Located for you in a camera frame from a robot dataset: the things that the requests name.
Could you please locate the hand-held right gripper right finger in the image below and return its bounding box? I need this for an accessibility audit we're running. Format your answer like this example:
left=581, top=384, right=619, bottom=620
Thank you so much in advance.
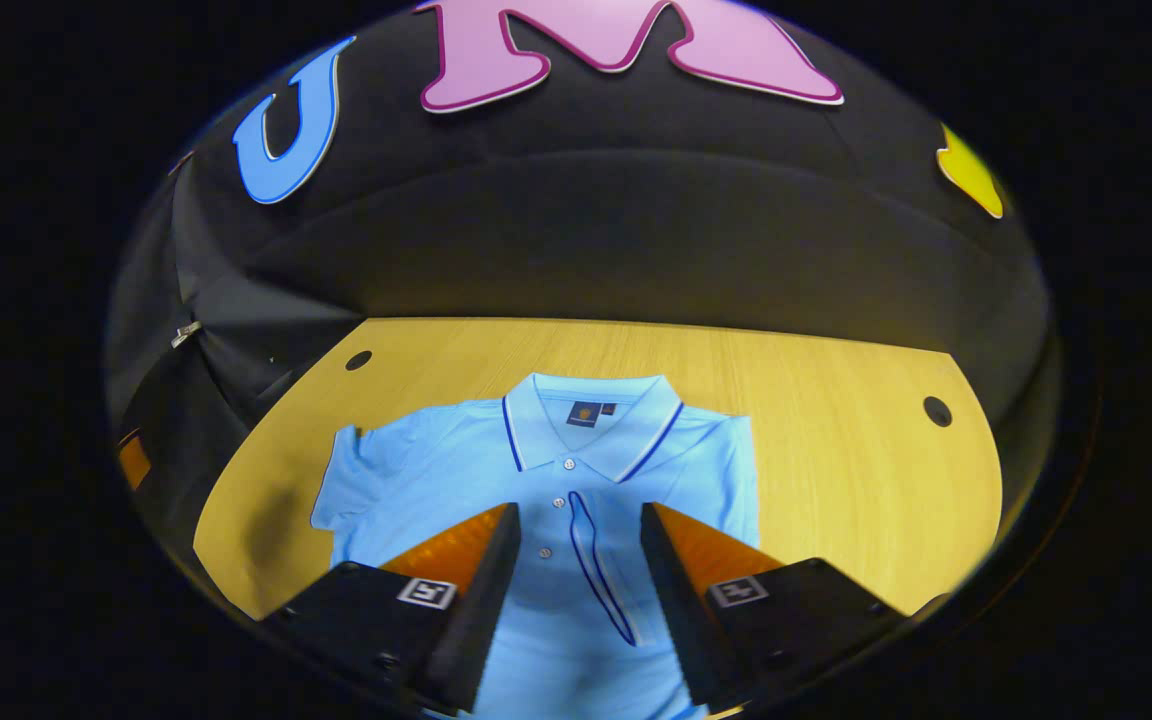
left=639, top=502, right=909, bottom=713

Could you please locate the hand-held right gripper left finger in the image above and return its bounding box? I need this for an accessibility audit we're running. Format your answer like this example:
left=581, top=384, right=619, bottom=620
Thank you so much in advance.
left=258, top=502, right=523, bottom=715

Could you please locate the light blue T-shirt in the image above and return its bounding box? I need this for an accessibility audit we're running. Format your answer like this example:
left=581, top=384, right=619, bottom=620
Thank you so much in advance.
left=311, top=373, right=762, bottom=720

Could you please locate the black backdrop cloth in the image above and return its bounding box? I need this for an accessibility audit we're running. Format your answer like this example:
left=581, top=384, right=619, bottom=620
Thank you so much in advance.
left=104, top=0, right=1065, bottom=561

